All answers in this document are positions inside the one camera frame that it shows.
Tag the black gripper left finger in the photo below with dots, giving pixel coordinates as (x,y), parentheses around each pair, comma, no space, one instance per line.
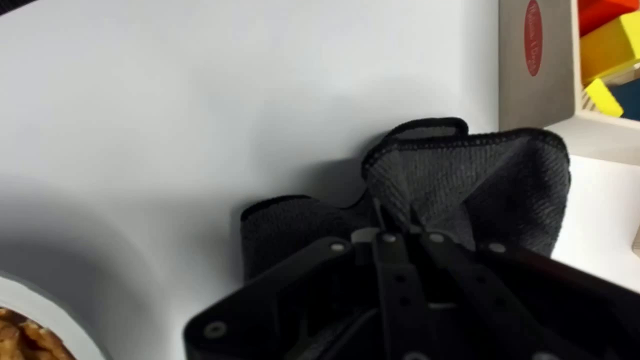
(320,301)

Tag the dark grey towel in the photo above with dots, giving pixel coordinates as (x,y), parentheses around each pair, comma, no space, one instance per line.
(480,181)

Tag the brown pretzel crisps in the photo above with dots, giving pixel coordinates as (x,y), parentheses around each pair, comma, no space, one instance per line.
(26,340)

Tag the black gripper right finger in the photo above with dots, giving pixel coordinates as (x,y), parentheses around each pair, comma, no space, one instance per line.
(533,306)

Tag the blue wooden block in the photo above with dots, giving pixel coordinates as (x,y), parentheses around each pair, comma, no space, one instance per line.
(631,96)

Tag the red wooden block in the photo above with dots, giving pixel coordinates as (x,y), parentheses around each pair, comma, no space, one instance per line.
(600,12)

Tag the white ceramic bowl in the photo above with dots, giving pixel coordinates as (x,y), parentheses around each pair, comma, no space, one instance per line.
(63,318)

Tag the wooden block tray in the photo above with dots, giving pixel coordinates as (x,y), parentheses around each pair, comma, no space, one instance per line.
(540,92)

